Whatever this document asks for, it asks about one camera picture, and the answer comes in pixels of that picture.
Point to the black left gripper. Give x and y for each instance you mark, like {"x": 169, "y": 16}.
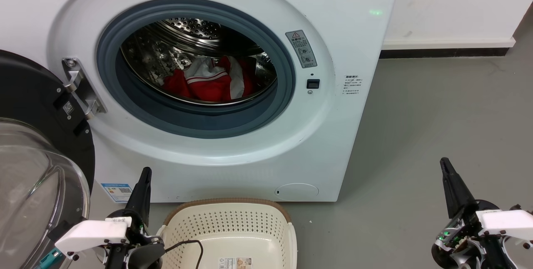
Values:
{"x": 139, "y": 254}

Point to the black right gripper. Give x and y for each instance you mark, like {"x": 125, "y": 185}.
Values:
{"x": 466, "y": 227}

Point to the cream perforated laundry basket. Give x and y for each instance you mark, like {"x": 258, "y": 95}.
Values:
{"x": 233, "y": 227}

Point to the printed paper product label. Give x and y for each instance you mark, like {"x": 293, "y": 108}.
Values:
{"x": 234, "y": 263}

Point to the red and white garment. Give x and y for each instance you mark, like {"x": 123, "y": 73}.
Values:
{"x": 208, "y": 88}

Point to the black washer door with glass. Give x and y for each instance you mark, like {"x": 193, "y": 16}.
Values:
{"x": 33, "y": 94}

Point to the stainless steel washing machine drum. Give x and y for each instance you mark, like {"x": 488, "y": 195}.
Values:
{"x": 187, "y": 31}

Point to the blue energy label sticker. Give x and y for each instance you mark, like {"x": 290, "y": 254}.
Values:
{"x": 117, "y": 192}

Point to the grey rubber door gasket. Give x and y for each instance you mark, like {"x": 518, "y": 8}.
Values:
{"x": 200, "y": 124}

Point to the teal plastic piece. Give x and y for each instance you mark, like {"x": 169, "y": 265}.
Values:
{"x": 51, "y": 257}

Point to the QR code sticker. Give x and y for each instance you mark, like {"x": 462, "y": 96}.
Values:
{"x": 68, "y": 108}

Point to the metal door hinge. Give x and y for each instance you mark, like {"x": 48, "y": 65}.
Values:
{"x": 81, "y": 85}

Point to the white front-load washing machine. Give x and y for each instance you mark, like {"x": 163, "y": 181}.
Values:
{"x": 333, "y": 135}

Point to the small printed text label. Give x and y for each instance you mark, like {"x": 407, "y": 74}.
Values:
{"x": 353, "y": 85}

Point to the round white filter cover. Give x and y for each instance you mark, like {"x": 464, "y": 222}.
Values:
{"x": 296, "y": 192}

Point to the black door latch socket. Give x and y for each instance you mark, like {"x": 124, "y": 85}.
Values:
{"x": 313, "y": 83}

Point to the grey warning sticker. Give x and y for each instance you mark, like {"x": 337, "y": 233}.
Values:
{"x": 302, "y": 48}

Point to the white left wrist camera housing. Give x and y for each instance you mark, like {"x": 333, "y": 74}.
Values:
{"x": 93, "y": 232}

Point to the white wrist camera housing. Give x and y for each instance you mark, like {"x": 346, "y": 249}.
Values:
{"x": 93, "y": 232}
{"x": 506, "y": 222}

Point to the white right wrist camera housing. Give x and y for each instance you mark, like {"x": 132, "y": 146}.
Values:
{"x": 506, "y": 222}

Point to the black wall baseboard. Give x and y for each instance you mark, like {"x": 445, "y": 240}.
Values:
{"x": 441, "y": 53}

